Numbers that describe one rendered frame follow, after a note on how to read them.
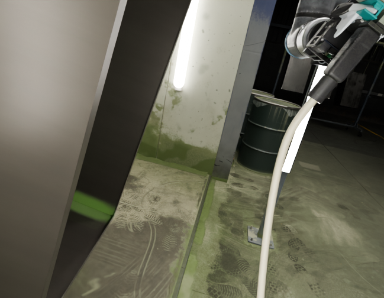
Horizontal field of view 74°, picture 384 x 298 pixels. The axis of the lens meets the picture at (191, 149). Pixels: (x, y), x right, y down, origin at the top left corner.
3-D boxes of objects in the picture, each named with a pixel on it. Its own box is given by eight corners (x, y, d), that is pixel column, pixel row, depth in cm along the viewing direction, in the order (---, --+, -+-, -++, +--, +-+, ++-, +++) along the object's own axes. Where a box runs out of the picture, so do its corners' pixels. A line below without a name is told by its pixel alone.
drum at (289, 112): (232, 154, 367) (248, 93, 336) (270, 159, 374) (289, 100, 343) (242, 172, 313) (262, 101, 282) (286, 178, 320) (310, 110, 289)
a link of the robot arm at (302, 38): (340, 34, 64) (312, 10, 63) (350, 32, 60) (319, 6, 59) (315, 65, 67) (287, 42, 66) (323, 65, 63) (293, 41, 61)
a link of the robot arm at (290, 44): (288, 20, 75) (278, 55, 79) (303, 13, 63) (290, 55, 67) (319, 26, 75) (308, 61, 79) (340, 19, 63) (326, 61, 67)
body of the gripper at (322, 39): (343, 66, 52) (319, 65, 63) (376, 28, 49) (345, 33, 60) (315, 44, 50) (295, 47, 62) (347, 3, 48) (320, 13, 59)
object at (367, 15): (362, 22, 44) (372, 10, 44) (376, 19, 40) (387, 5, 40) (351, 13, 44) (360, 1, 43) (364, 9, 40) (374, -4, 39)
